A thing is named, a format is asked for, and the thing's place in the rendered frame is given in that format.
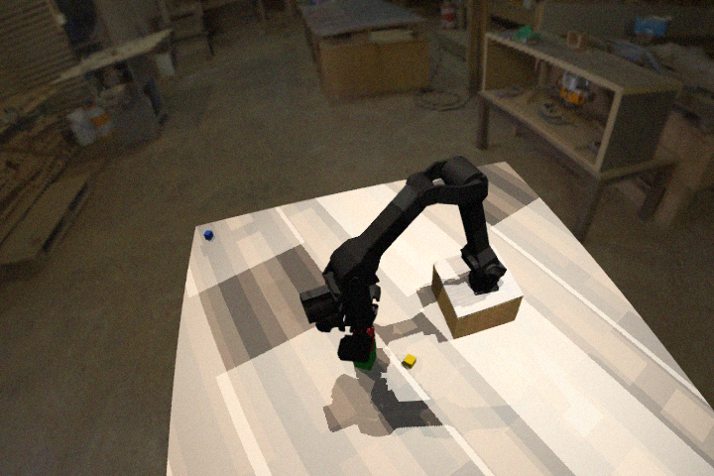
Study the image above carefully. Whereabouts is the red block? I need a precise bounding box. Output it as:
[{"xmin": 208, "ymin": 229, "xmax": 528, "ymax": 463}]
[{"xmin": 367, "ymin": 325, "xmax": 376, "ymax": 352}]

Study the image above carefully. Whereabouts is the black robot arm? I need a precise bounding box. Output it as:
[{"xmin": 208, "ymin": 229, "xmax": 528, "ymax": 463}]
[{"xmin": 299, "ymin": 156, "xmax": 507, "ymax": 332}]

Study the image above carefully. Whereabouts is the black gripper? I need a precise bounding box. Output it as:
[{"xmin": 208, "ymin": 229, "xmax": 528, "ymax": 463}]
[{"xmin": 337, "ymin": 285, "xmax": 381, "ymax": 363}]

